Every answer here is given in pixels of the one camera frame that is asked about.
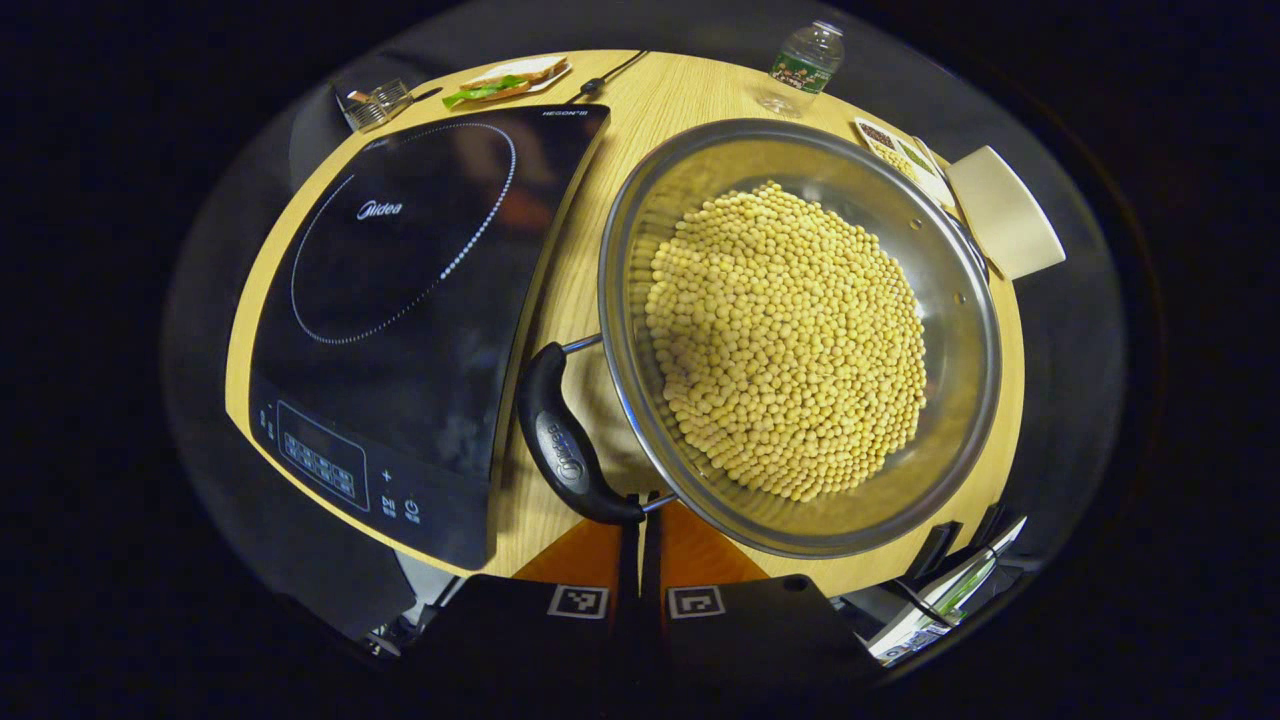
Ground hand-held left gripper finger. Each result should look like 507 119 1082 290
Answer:
645 492 883 693
410 495 644 693

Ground black induction cooktop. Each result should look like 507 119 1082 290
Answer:
248 103 612 571

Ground stainless steel pot black handle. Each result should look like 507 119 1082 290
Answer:
515 118 1004 559

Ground pile of soybeans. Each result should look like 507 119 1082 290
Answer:
645 180 929 503

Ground white divided seasoning dish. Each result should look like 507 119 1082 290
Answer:
853 116 958 211

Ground sandwich with lettuce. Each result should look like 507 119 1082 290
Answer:
442 57 572 109

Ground clear plastic water bottle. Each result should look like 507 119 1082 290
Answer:
757 20 846 118

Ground black power cable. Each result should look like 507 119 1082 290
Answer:
565 50 651 104

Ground wire mesh basket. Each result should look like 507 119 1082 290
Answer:
337 78 413 133

